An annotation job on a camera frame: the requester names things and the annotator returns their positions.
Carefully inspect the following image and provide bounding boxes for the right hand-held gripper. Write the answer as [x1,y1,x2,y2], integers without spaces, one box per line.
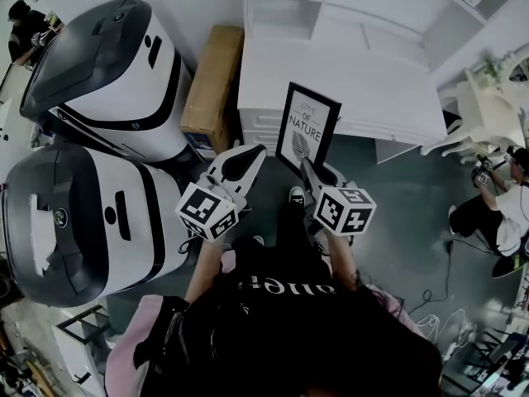
[298,158,378,237]

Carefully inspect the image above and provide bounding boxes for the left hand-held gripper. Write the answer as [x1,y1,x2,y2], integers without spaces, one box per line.
[175,143,268,243]

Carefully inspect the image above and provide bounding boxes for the black picture frame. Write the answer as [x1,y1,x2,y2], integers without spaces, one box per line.
[274,81,343,178]

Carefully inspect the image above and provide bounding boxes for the white shelf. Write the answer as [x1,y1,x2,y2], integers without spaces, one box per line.
[243,0,521,74]

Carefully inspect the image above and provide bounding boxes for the person's left forearm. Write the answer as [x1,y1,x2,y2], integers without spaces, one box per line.
[183,237,233,305]

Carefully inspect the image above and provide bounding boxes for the person's right forearm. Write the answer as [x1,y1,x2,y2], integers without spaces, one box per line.
[325,232,361,294]

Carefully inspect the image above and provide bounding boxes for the person's black trouser leg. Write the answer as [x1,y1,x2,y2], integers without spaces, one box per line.
[272,198,315,264]

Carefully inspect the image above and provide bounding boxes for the brown cardboard box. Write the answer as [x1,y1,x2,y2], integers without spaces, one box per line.
[178,24,246,159]

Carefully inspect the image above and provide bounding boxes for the white desk with drawers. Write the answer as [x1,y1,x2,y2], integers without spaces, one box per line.
[236,35,450,165]

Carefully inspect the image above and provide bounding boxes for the person's black shirt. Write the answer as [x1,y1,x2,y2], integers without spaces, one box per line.
[131,233,444,397]

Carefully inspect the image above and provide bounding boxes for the white and black machine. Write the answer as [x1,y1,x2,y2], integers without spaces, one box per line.
[19,0,196,164]
[0,142,200,309]

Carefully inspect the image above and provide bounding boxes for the white ornate chair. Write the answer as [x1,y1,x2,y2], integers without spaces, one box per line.
[420,46,529,165]

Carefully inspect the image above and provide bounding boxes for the small green plant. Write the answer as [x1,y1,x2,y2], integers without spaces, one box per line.
[482,55,504,80]

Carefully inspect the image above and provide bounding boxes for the person's pink garment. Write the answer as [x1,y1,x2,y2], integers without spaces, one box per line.
[105,294,166,397]

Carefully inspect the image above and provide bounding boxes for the black metal chair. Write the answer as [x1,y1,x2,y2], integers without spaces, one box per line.
[441,327,529,397]

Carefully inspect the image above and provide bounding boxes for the white low cabinet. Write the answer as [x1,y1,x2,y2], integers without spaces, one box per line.
[49,310,115,397]

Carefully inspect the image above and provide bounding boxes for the black floor cable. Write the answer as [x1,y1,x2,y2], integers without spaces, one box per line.
[407,237,497,318]

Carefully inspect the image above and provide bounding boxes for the white floor cable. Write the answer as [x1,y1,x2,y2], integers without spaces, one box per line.
[415,307,480,357]

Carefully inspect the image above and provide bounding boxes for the black metal frame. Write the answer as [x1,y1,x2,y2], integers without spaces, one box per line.
[55,303,113,347]

